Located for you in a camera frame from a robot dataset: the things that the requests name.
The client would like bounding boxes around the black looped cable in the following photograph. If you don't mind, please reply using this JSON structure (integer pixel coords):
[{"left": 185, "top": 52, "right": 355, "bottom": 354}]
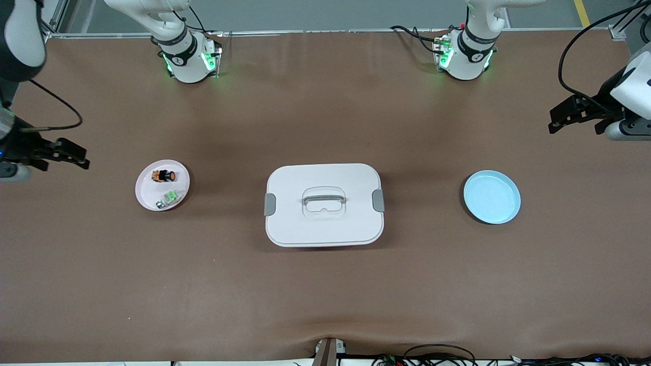
[{"left": 404, "top": 344, "right": 477, "bottom": 366}]

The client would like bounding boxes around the light blue round plate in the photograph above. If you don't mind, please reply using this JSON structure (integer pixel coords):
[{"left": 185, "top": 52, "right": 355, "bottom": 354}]
[{"left": 463, "top": 170, "right": 522, "bottom": 225}]

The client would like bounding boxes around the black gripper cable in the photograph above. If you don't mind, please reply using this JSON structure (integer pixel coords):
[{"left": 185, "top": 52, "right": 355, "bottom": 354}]
[
  {"left": 558, "top": 0, "right": 651, "bottom": 114},
  {"left": 28, "top": 79, "right": 83, "bottom": 132}
]

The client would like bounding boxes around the black cable bundle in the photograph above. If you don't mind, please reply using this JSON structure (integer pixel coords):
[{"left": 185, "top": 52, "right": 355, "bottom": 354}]
[{"left": 509, "top": 353, "right": 651, "bottom": 366}]

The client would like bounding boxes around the pink round plate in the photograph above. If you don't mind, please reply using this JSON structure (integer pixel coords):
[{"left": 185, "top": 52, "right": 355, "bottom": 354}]
[{"left": 135, "top": 160, "right": 191, "bottom": 212}]

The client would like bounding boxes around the white lidded storage box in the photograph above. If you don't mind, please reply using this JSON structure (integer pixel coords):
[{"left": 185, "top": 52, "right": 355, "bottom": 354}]
[{"left": 264, "top": 163, "right": 386, "bottom": 248}]

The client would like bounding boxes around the aluminium frame post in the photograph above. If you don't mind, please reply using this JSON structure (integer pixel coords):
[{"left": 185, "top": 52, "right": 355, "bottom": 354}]
[
  {"left": 610, "top": 0, "right": 651, "bottom": 41},
  {"left": 43, "top": 0, "right": 70, "bottom": 44}
]

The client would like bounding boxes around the camera mount post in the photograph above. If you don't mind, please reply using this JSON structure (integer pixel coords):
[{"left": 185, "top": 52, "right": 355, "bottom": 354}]
[{"left": 311, "top": 337, "right": 347, "bottom": 366}]

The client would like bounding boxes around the black arm base cable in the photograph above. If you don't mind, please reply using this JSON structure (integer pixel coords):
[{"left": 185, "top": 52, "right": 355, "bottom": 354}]
[{"left": 390, "top": 25, "right": 442, "bottom": 54}]

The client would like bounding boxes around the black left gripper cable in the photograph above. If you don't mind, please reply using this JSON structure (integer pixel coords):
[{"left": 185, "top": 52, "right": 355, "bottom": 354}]
[{"left": 558, "top": 0, "right": 651, "bottom": 114}]

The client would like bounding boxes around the brown table mat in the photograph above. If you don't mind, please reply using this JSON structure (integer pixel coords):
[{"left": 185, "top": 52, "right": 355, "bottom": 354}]
[{"left": 0, "top": 30, "right": 651, "bottom": 362}]

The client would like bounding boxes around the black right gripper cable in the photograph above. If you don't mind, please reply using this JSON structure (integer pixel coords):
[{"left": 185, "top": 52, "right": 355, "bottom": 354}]
[{"left": 28, "top": 79, "right": 83, "bottom": 132}]

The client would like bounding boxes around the green and silver switch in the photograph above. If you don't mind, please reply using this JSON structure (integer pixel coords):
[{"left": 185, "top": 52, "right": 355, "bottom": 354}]
[{"left": 156, "top": 189, "right": 185, "bottom": 209}]

